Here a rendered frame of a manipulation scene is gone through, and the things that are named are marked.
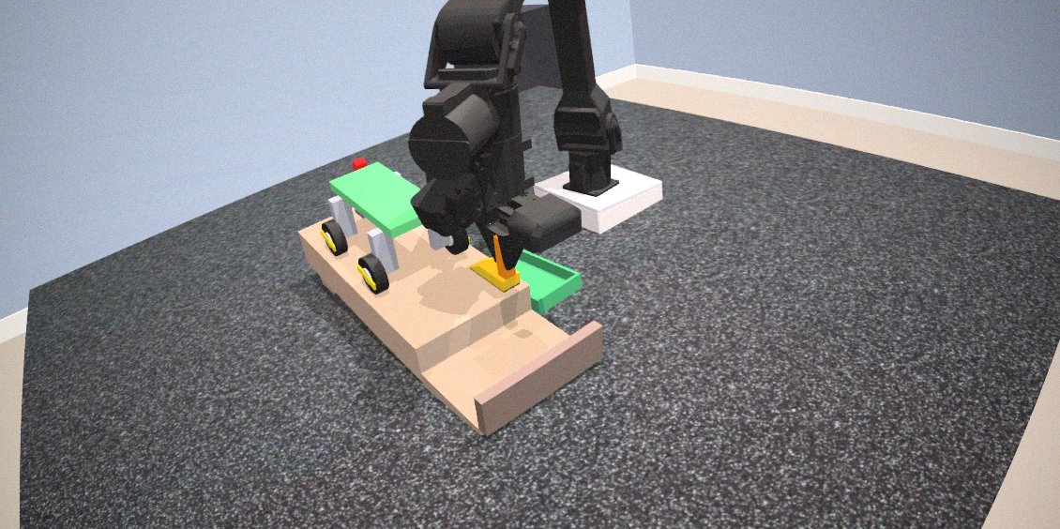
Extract tan wooden ramp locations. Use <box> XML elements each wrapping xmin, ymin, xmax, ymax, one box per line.
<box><xmin>299</xmin><ymin>208</ymin><xmax>603</xmax><ymax>436</ymax></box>

